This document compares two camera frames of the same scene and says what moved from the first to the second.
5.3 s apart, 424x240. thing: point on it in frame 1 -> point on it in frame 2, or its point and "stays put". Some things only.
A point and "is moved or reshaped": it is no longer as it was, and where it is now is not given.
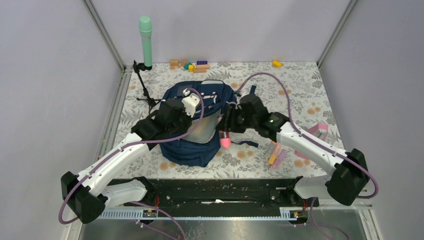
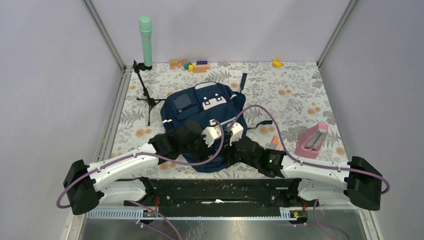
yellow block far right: [276, 64] stays put
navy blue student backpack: [203, 147] is moved or reshaped
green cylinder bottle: [145, 24] stays put
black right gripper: [224, 124] -> [228, 151]
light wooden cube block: [174, 62] stays put
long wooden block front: [199, 70] stays put
